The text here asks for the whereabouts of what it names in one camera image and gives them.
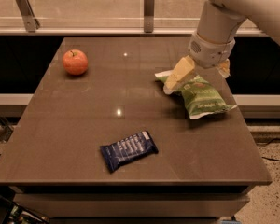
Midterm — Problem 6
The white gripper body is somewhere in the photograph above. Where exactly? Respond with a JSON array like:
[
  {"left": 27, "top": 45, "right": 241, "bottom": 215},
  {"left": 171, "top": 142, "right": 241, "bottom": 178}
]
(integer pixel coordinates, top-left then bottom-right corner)
[{"left": 188, "top": 32, "right": 235, "bottom": 68}]

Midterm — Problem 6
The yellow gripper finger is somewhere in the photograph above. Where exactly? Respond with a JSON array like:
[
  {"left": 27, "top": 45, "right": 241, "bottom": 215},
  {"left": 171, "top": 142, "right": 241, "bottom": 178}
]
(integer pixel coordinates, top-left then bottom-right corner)
[
  {"left": 163, "top": 56, "right": 196, "bottom": 94},
  {"left": 217, "top": 59, "right": 230, "bottom": 78}
]

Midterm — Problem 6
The green jalapeno chip bag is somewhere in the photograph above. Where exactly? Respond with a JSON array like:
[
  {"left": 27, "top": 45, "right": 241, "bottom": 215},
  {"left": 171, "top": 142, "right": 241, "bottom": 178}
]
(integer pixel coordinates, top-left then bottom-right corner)
[{"left": 168, "top": 75, "right": 236, "bottom": 119}]

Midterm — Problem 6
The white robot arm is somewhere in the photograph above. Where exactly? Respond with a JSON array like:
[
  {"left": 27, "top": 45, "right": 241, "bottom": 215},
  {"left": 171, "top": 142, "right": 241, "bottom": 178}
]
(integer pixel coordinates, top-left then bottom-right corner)
[{"left": 189, "top": 0, "right": 280, "bottom": 94}]

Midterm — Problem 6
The red apple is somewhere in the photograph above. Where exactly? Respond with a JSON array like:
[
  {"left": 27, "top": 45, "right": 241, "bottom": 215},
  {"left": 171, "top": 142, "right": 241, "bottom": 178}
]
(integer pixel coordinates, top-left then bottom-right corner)
[{"left": 63, "top": 49, "right": 88, "bottom": 76}]

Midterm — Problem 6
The blue snack bar wrapper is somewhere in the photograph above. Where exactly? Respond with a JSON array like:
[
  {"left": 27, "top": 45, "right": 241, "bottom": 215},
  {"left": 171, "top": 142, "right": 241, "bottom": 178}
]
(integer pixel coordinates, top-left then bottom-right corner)
[{"left": 100, "top": 131, "right": 159, "bottom": 173}]

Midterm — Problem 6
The glass railing panel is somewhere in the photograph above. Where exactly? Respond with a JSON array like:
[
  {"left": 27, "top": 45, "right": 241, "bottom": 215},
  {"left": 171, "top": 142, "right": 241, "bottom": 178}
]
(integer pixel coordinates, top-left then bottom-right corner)
[{"left": 0, "top": 0, "right": 205, "bottom": 29}]

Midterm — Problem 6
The dark object at bottom left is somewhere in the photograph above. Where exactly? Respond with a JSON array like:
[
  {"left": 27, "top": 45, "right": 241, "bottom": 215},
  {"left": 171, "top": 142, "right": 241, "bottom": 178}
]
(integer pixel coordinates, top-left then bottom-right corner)
[{"left": 0, "top": 187, "right": 49, "bottom": 224}]

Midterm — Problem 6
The middle metal railing bracket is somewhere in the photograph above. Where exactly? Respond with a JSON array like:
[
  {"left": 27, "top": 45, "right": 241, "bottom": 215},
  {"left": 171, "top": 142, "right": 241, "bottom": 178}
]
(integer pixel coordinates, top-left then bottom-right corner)
[{"left": 144, "top": 0, "right": 155, "bottom": 33}]

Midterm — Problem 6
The metal railing bracket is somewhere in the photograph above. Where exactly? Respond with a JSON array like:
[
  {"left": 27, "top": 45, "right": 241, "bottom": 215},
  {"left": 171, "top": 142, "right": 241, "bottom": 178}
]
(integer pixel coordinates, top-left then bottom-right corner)
[
  {"left": 144, "top": 0, "right": 155, "bottom": 33},
  {"left": 15, "top": 0, "right": 40, "bottom": 32}
]

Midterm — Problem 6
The black floor cable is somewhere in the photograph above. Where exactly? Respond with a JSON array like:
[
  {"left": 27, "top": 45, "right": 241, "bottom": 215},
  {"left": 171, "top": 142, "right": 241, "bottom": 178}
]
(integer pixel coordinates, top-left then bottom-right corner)
[{"left": 257, "top": 137, "right": 280, "bottom": 164}]

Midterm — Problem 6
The left metal railing bracket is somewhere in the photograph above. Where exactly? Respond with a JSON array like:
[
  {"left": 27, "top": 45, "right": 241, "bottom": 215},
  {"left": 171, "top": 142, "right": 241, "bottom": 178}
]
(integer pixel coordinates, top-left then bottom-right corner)
[{"left": 15, "top": 0, "right": 40, "bottom": 32}]

